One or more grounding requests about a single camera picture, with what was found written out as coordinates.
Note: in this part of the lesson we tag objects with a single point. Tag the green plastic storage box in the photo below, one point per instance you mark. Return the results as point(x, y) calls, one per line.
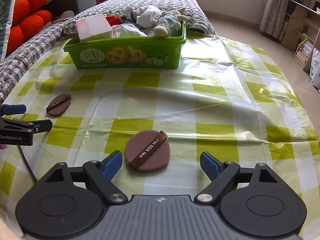
point(128, 52)

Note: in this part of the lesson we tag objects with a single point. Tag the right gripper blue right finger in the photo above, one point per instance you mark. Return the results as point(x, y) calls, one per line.
point(211, 166)

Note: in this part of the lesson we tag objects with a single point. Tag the white cloth rabbit toy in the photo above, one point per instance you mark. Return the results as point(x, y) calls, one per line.
point(147, 16)

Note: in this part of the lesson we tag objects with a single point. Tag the white paper shopping bag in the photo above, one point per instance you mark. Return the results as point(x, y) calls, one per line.
point(315, 69)

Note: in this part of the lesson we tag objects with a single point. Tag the grey plush towel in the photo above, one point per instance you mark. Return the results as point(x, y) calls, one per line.
point(127, 16)

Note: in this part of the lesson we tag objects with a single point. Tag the teal patterned pillow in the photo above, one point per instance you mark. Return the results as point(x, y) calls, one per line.
point(6, 16)

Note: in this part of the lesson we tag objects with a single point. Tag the brown powder puff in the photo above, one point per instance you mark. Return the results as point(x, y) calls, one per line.
point(59, 105)
point(148, 151)

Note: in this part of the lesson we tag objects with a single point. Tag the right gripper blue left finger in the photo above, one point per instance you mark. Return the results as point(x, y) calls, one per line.
point(112, 164)

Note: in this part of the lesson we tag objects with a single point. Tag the white pink sponge block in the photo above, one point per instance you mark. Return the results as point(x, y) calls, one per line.
point(95, 27)

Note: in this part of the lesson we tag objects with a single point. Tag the grey checkered sofa cover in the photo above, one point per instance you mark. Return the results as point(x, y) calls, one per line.
point(18, 62)

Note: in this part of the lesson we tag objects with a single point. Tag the brown powder puff far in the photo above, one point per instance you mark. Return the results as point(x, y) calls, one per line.
point(59, 105)

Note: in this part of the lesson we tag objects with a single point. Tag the red white plush toy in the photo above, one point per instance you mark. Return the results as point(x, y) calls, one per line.
point(113, 20)

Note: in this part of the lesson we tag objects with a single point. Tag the green checkered plastic tablecloth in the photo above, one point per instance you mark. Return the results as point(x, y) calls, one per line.
point(226, 98)

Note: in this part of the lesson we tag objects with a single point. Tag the orange ball plush cushion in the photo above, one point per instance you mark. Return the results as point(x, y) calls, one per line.
point(28, 19)

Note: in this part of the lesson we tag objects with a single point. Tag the grey floral curtain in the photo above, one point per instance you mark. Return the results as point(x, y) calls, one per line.
point(273, 17)

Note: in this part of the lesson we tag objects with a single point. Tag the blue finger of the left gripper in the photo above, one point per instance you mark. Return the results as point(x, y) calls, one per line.
point(12, 109)
point(13, 126)

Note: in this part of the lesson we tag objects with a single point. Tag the brown powder puff near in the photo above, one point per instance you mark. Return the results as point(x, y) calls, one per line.
point(148, 151)

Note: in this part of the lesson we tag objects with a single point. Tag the grey quilted cushion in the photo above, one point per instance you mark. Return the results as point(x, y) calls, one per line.
point(197, 18)

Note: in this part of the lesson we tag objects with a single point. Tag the wooden desk shelf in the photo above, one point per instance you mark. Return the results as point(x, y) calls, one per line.
point(300, 30)

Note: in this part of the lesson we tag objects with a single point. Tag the torn white paper piece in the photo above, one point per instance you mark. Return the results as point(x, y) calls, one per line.
point(67, 14)

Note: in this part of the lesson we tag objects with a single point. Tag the bunny doll in blue dress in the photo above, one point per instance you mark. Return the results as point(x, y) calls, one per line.
point(170, 23)

